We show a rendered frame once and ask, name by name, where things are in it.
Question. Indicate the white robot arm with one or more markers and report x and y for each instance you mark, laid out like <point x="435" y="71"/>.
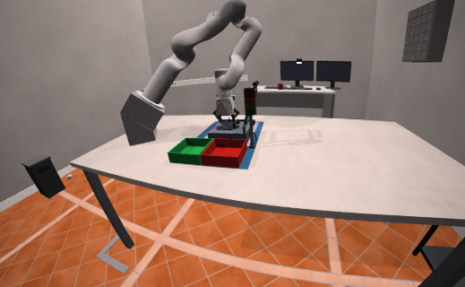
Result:
<point x="183" y="46"/>

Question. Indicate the green open bin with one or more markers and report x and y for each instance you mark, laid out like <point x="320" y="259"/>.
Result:
<point x="187" y="150"/>

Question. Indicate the red bin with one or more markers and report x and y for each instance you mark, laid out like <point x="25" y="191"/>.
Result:
<point x="227" y="153"/>

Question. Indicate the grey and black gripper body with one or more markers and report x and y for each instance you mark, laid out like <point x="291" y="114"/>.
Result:
<point x="225" y="107"/>

